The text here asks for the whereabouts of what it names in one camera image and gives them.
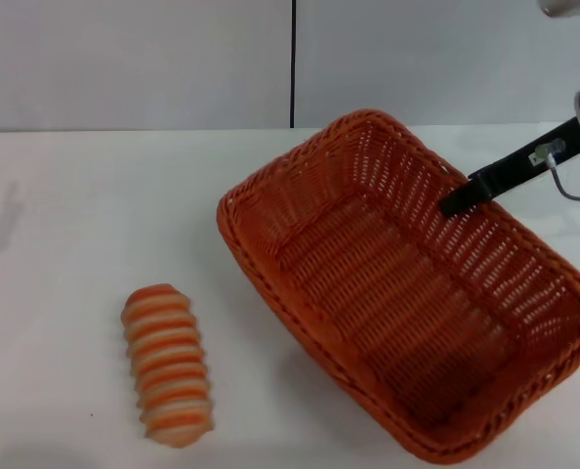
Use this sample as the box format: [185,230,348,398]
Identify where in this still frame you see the orange woven plastic basket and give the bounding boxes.
[215,108,580,463]

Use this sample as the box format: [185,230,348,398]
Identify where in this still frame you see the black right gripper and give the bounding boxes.
[439,116,580,217]

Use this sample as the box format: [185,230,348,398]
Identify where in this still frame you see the grey cable with clear plug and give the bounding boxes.
[531,139,580,202]

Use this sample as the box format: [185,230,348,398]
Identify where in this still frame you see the orange white striped bread roll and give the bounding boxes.
[120,282,216,448]

